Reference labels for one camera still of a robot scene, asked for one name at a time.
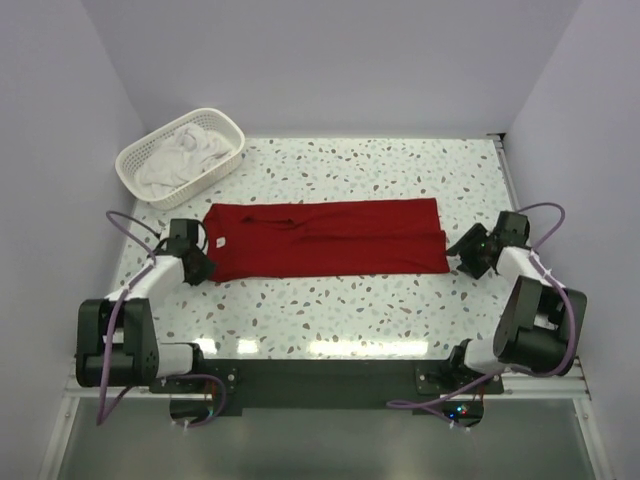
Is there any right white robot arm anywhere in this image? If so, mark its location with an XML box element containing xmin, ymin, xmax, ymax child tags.
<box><xmin>444</xmin><ymin>211</ymin><xmax>587</xmax><ymax>379</ymax></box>

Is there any red t shirt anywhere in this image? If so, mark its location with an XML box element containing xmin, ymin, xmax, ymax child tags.
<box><xmin>204</xmin><ymin>198</ymin><xmax>450</xmax><ymax>282</ymax></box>

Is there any aluminium front rail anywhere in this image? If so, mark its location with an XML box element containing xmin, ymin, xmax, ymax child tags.
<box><xmin>75</xmin><ymin>352</ymin><xmax>589</xmax><ymax>408</ymax></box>

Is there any white cloth in basket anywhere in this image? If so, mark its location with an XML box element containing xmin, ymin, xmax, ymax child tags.
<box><xmin>134</xmin><ymin>123</ymin><xmax>233</xmax><ymax>199</ymax></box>

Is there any white plastic laundry basket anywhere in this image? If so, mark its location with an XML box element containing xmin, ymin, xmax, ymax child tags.
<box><xmin>115</xmin><ymin>108</ymin><xmax>245</xmax><ymax>210</ymax></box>

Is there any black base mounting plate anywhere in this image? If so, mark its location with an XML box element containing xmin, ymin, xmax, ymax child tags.
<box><xmin>149</xmin><ymin>348</ymin><xmax>480</xmax><ymax>418</ymax></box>

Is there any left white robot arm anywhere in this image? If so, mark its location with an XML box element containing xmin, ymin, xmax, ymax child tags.
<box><xmin>75</xmin><ymin>219</ymin><xmax>216</xmax><ymax>387</ymax></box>

